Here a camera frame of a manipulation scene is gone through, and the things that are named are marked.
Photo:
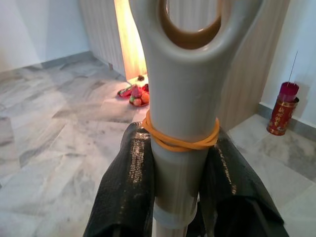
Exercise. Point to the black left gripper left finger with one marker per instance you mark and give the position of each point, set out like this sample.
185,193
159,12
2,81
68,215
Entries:
123,185

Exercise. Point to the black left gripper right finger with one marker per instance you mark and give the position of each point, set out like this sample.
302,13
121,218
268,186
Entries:
229,192

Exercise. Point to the orange rubber band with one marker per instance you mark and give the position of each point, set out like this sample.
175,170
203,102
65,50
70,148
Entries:
172,146

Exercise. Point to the plate of fruit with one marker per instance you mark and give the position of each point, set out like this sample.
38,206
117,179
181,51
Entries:
138,100

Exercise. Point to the red incense can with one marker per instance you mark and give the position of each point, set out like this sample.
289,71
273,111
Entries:
281,118

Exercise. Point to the red and green packet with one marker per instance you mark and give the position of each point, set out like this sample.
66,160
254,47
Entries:
124,92

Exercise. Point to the small red dish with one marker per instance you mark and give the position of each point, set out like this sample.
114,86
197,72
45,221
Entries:
146,87

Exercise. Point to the small dark cup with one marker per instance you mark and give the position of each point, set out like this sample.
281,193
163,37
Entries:
141,78

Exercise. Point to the magenta incense stick bundle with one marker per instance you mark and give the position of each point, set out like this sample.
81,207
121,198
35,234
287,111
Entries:
288,91

